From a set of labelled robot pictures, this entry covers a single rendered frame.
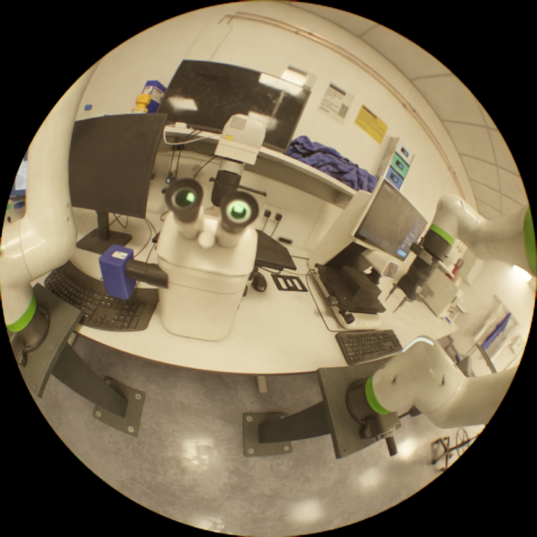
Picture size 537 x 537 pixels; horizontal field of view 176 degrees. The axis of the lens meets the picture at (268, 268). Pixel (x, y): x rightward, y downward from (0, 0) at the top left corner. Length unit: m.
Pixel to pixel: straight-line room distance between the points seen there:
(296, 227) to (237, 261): 0.88
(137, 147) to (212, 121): 0.43
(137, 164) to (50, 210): 0.34
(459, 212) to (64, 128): 0.83
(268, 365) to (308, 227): 0.93
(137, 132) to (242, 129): 0.35
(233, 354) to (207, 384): 0.76
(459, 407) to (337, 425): 0.28
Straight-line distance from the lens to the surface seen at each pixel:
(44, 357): 0.52
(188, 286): 0.34
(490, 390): 0.43
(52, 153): 0.40
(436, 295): 2.35
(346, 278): 0.83
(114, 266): 0.36
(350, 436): 0.50
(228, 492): 1.23
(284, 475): 1.29
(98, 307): 0.57
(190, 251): 0.32
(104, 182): 0.72
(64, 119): 0.41
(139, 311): 0.52
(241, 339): 0.51
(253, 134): 0.47
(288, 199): 1.10
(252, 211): 0.22
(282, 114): 0.97
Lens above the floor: 1.16
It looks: 30 degrees down
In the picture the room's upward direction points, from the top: 23 degrees clockwise
